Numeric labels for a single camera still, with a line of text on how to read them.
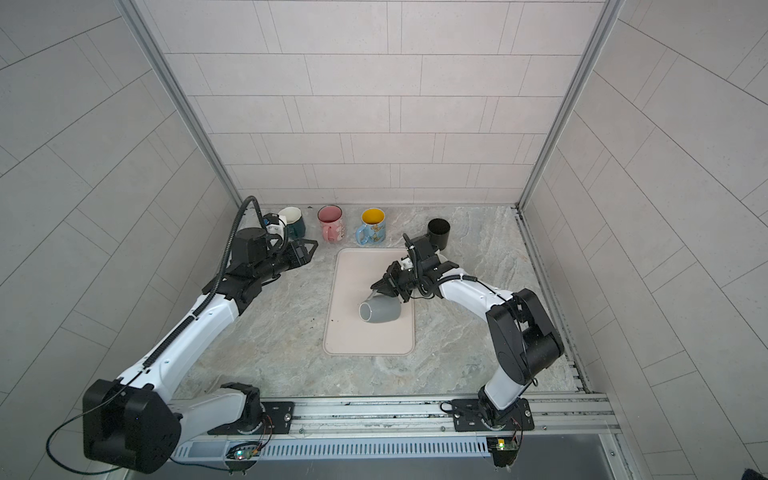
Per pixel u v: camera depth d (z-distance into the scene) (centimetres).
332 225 99
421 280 67
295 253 68
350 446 68
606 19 72
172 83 83
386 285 75
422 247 70
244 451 64
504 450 68
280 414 71
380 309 77
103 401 37
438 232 99
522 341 45
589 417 73
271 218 69
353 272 102
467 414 72
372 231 99
